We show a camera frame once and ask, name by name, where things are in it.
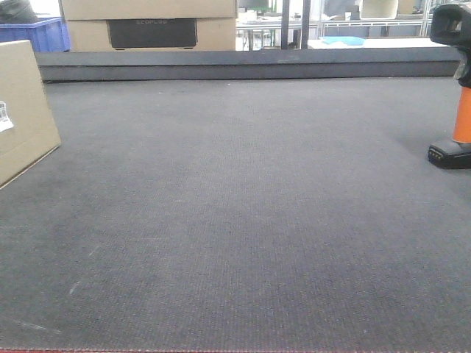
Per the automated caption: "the brown cardboard package box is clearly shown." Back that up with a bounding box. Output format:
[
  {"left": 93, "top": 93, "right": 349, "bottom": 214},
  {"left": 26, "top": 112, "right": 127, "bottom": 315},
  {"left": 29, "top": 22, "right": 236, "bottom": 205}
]
[{"left": 1, "top": 40, "right": 61, "bottom": 188}]

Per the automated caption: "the black orange barcode scanner gun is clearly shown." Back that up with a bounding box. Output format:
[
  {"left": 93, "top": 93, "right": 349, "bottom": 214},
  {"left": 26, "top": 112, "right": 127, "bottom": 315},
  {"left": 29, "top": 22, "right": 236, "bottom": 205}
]
[{"left": 427, "top": 2, "right": 470, "bottom": 169}]

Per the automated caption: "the large cardboard box black panel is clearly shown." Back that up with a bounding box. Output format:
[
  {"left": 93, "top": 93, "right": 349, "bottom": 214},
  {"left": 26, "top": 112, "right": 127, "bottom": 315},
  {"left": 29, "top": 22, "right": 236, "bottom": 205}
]
[{"left": 60, "top": 0, "right": 236, "bottom": 52}]

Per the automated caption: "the light blue flat tray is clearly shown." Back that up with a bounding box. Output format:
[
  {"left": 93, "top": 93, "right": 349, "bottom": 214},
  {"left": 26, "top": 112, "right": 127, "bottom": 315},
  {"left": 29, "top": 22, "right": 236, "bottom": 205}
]
[{"left": 320, "top": 36, "right": 366, "bottom": 46}]

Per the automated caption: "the beige plastic bin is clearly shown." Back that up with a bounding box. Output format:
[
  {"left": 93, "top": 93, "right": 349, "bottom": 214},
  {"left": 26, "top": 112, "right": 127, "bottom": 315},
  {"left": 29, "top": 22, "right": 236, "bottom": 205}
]
[{"left": 359, "top": 0, "right": 399, "bottom": 21}]

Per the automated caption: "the blue plastic crate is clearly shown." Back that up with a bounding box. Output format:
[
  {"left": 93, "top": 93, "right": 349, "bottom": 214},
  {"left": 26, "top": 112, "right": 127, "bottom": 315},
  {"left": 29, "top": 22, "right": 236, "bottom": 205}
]
[{"left": 1, "top": 17, "right": 71, "bottom": 52}]

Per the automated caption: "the white barcode shipping label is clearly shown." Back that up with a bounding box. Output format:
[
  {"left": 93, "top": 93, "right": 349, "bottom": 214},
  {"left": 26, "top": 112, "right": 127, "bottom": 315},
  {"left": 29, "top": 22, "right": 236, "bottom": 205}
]
[{"left": 0, "top": 101, "right": 14, "bottom": 132}]

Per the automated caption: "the black bag in crate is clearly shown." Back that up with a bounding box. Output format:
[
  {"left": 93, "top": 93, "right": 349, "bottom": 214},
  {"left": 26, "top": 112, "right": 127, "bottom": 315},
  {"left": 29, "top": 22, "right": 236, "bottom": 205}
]
[{"left": 1, "top": 0, "right": 38, "bottom": 24}]

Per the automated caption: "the dark grey conveyor side rail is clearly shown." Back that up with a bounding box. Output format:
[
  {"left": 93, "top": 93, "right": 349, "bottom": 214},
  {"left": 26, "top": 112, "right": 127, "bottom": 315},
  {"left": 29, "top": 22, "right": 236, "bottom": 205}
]
[{"left": 35, "top": 46, "right": 460, "bottom": 82}]

